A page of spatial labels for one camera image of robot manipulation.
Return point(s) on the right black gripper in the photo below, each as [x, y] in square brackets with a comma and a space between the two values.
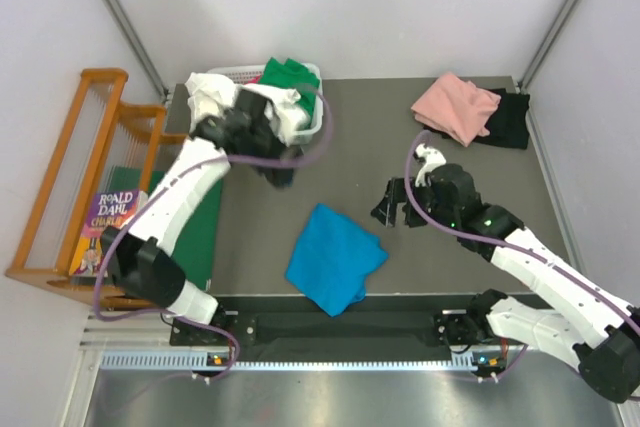
[386, 210]

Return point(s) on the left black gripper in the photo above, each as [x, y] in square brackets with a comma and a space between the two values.
[273, 162]

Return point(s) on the blue t-shirt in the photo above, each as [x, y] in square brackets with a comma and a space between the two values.
[332, 259]

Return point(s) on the white t-shirt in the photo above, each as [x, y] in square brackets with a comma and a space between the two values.
[215, 94]

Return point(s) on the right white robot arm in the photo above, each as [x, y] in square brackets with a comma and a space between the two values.
[592, 331]

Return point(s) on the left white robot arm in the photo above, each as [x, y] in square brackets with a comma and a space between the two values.
[138, 255]

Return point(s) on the white plastic laundry basket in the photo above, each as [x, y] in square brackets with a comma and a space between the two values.
[301, 135]

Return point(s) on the green t-shirt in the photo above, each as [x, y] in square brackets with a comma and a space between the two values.
[294, 80]

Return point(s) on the pink folded t-shirt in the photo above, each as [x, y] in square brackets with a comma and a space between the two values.
[457, 108]

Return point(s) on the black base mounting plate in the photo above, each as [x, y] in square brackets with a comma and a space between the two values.
[423, 327]

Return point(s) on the black folded t-shirt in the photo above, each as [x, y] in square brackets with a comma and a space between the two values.
[507, 126]

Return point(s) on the wooden book rack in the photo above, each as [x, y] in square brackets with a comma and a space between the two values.
[101, 133]

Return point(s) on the Roald Dahl book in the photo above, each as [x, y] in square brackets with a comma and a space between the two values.
[106, 209]

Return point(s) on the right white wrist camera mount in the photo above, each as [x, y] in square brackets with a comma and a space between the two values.
[429, 159]

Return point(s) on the left aluminium frame post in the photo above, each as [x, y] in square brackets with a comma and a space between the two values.
[136, 46]

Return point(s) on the aluminium frame post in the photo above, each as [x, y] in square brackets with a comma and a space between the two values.
[136, 46]
[550, 38]

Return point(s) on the right aluminium frame post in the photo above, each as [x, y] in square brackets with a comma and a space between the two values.
[550, 38]

